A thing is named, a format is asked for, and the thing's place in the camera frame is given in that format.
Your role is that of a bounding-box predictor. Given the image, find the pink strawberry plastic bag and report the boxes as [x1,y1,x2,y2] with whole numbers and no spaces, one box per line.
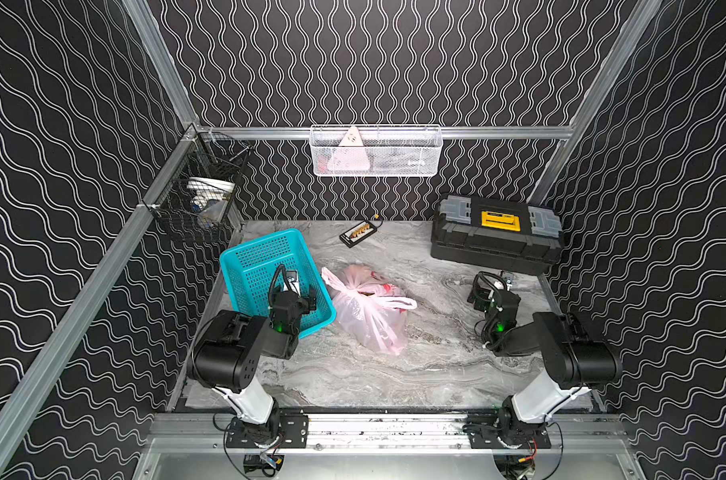
[321,264,418,356]

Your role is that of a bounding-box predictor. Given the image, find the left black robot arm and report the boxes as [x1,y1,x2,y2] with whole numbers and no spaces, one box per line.
[187,290,316,445]

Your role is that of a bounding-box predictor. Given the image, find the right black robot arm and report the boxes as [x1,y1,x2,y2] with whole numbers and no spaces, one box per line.
[468,285,623,445]

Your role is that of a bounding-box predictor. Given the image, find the teal plastic basket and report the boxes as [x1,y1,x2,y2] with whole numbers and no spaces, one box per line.
[220,229,337,338]

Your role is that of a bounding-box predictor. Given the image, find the black yellow toolbox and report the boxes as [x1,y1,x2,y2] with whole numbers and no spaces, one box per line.
[431,195,564,276]

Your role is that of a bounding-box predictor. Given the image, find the pink triangular card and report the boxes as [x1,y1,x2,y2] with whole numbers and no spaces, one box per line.
[327,125,371,175]

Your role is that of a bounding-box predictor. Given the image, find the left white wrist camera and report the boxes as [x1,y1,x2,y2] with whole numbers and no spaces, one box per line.
[282,270,302,296]

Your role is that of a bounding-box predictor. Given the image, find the black wire mesh basket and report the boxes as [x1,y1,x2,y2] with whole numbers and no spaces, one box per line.
[147,132,256,244]

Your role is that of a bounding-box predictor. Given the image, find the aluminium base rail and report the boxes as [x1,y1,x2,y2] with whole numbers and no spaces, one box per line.
[145,411,628,456]

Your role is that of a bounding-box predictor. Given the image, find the clear wall-mounted basket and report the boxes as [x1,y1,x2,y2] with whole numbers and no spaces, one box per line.
[309,124,444,177]

